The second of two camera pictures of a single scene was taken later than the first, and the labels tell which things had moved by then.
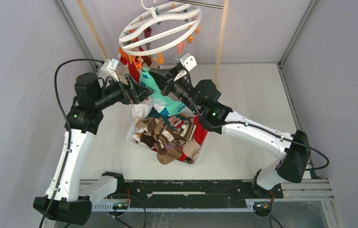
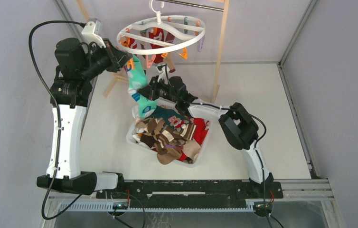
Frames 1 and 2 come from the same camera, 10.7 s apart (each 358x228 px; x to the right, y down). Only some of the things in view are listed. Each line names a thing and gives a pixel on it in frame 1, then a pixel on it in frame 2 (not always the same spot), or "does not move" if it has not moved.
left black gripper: [133, 92] → [117, 58]
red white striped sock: [133, 67] → [157, 33]
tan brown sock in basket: [172, 154] does not move
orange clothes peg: [138, 66] → [131, 61]
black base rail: [193, 194] does not move
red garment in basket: [201, 133] does not move
